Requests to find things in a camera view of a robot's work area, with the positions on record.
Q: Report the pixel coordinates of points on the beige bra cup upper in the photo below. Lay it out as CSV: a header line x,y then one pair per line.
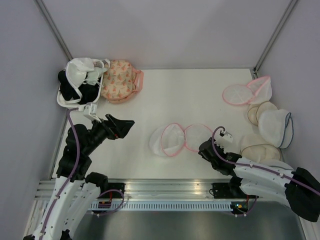
x,y
255,110

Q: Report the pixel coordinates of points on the floral peach bra case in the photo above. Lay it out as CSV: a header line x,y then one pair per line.
x,y
121,82

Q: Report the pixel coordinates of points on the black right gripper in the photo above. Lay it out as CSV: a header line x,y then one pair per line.
x,y
219,147

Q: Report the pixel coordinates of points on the pink mesh laundry bag flat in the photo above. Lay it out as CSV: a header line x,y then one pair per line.
x,y
237,95

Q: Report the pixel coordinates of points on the pink rimmed mesh laundry bag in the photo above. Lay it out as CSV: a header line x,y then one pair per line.
x,y
170,139

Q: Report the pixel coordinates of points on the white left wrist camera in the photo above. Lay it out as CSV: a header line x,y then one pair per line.
x,y
89,111

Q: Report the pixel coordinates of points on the aluminium corner post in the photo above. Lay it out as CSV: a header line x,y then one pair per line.
x,y
274,36
53,28

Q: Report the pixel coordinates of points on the white bra in basket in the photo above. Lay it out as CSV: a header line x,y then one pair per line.
x,y
93,77

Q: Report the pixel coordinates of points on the aluminium front rail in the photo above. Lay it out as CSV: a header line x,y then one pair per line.
x,y
163,189

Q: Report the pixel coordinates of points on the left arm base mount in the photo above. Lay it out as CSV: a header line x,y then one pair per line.
x,y
114,195

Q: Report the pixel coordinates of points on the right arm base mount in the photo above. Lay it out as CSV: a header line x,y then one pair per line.
x,y
229,190

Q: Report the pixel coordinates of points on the white slotted cable duct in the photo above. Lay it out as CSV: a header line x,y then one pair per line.
x,y
212,206

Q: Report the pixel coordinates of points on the left aluminium corner post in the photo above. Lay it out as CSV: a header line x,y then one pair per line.
x,y
53,28

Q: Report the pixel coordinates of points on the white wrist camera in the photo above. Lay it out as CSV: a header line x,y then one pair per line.
x,y
89,111
225,139

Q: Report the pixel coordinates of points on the right aluminium corner post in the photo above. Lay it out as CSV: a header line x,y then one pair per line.
x,y
274,36

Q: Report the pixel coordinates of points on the white plastic laundry basket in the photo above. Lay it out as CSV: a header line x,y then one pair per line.
x,y
80,100

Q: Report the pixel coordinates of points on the pink mesh laundry bag open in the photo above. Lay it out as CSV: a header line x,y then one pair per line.
x,y
261,89

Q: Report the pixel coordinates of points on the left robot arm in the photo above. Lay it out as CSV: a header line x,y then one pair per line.
x,y
75,189

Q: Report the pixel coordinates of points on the black bras in basket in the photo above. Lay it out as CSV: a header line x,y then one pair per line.
x,y
85,93

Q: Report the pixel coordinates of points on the large white blue mesh bag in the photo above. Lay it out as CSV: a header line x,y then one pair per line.
x,y
278,164

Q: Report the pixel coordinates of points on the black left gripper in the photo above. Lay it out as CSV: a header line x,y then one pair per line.
x,y
115,128

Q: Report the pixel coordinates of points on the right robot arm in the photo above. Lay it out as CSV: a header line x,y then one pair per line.
x,y
297,188

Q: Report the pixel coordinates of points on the white bra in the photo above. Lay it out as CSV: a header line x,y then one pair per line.
x,y
80,72
93,77

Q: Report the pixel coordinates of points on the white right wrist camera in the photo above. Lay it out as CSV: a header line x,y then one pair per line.
x,y
225,139

